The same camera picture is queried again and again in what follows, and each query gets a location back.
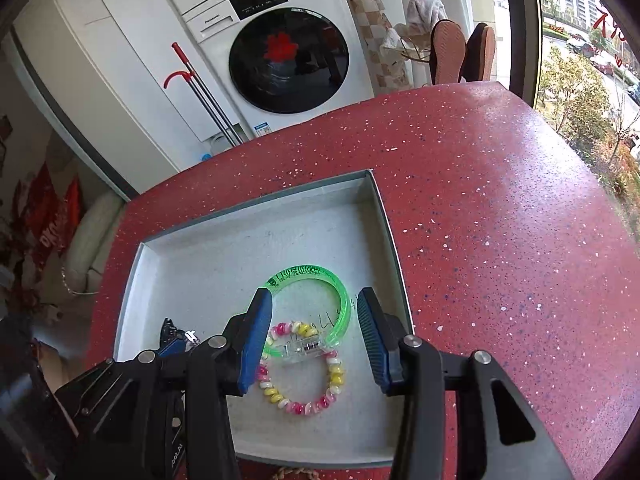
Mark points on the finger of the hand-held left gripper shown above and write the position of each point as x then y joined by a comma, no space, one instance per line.
172,348

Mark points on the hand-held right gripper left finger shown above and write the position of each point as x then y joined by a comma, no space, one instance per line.
255,340

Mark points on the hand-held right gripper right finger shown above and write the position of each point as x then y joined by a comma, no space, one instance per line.
372,345

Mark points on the black claw hair clip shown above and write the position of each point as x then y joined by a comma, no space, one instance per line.
167,327

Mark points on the green translucent bangle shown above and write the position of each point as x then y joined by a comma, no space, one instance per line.
341,300

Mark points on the grey jewelry tray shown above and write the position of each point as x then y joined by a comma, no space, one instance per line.
310,240

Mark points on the beige sofa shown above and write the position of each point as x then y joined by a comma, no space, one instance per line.
95,240

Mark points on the red printed cushion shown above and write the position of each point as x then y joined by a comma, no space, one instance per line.
50,215

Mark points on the white front-load washing machine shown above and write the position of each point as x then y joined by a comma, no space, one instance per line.
210,70

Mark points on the white tall cabinet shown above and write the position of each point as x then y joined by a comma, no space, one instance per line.
115,60

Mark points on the white plastic bag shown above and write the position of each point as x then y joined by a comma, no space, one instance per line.
395,42

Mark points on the brown-soled slipper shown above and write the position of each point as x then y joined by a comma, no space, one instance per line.
482,52
447,50

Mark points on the checkered beige panel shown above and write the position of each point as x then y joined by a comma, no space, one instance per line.
370,20

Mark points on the white towel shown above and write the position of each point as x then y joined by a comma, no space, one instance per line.
425,10

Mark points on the red window decal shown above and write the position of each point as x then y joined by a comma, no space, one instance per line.
607,22

